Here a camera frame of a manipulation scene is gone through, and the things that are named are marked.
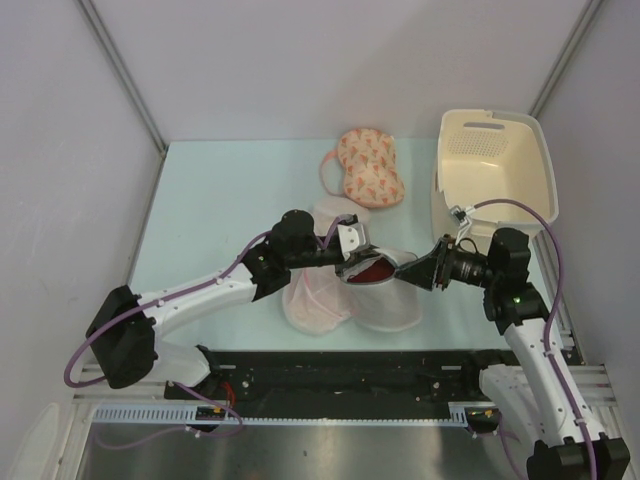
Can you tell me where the pink mesh bag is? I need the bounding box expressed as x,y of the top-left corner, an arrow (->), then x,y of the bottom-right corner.
282,266 -> 355,336
311,197 -> 371,250

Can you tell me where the grey trimmed mesh laundry bag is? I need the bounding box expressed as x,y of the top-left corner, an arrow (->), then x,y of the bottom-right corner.
338,247 -> 423,333

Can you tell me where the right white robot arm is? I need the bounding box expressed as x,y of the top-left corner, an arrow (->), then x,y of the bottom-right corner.
395,228 -> 630,479

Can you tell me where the floral orange laundry bag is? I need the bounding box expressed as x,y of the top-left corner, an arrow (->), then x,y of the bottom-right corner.
319,128 -> 406,209

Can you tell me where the cream plastic basket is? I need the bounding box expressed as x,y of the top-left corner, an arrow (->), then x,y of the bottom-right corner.
430,109 -> 559,240

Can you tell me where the pink mesh bag middle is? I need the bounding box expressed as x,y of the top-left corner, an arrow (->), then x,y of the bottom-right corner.
311,197 -> 371,250

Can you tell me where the aluminium frame post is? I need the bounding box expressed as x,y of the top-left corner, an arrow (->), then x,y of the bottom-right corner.
74,0 -> 168,159
528,0 -> 608,118

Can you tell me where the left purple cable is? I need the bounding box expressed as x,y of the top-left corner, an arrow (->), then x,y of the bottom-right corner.
64,213 -> 351,449

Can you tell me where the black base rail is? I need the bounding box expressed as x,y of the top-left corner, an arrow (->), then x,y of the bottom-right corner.
164,349 -> 519,410

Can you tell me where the pink mesh bag front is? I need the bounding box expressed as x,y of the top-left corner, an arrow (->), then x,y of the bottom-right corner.
282,266 -> 355,336

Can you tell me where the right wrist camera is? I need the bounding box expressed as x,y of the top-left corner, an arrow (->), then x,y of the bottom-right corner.
449,205 -> 476,244

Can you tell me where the left aluminium frame post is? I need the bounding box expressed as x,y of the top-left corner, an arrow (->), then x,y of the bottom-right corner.
74,0 -> 168,159

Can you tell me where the right aluminium frame post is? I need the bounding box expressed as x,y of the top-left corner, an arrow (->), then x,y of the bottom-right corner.
528,0 -> 608,118

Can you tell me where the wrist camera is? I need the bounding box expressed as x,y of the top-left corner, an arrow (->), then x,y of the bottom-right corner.
449,205 -> 476,244
336,215 -> 370,261

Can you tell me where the white slotted cable duct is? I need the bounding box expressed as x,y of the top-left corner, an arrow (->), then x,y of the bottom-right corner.
93,398 -> 499,431

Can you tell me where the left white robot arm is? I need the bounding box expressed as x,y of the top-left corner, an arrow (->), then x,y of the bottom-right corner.
84,210 -> 378,400

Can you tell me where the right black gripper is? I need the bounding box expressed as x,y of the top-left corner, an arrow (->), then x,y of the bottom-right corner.
395,235 -> 500,292

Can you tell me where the red bra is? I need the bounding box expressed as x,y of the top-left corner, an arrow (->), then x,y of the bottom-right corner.
347,258 -> 396,284

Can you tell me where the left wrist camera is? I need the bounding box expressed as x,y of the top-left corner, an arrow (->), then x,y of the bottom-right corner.
336,215 -> 370,261

